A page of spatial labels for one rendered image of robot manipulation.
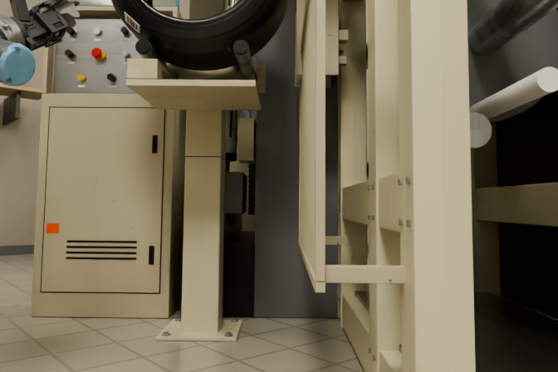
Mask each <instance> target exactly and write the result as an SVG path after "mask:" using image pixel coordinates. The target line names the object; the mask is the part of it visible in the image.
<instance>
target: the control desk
mask: <svg viewBox="0 0 558 372"><path fill-rule="evenodd" d="M76 9H77V10H78V12H79V13H80V17H79V18H75V20H76V25H75V26H74V27H71V26H69V27H68V28H67V29H66V33H65V35H64V37H63V38H62V42H58V43H57V44H55V45H52V46H49V47H48V48H45V47H44V54H43V71H42V93H43V94H42V109H41V126H40V143H39V160H38V175H37V208H36V225H35V242H34V258H33V274H32V307H31V316H32V317H97V318H170V317H171V315H173V313H175V312H176V310H178V308H180V307H181V304H182V276H183V243H184V179H185V169H184V167H185V157H184V156H185V145H186V113H187V110H158V109H156V108H155V107H154V106H152V105H151V104H150V103H149V102H148V101H146V100H145V99H144V98H142V97H141V96H140V95H138V94H137V93H135V92H134V91H133V90H131V89H130V88H129V87H128V86H127V85H126V80H127V78H126V72H127V59H144V58H143V57H142V56H141V55H140V54H139V53H138V52H137V51H136V49H135V44H136V42H137V41H138V38H137V37H136V36H135V35H134V34H133V33H132V31H131V30H130V29H129V28H128V27H127V26H126V25H125V24H124V23H123V22H122V20H121V19H120V17H119V15H118V14H117V12H116V10H115V9H114V7H82V6H76ZM47 223H59V231H58V233H47Z"/></svg>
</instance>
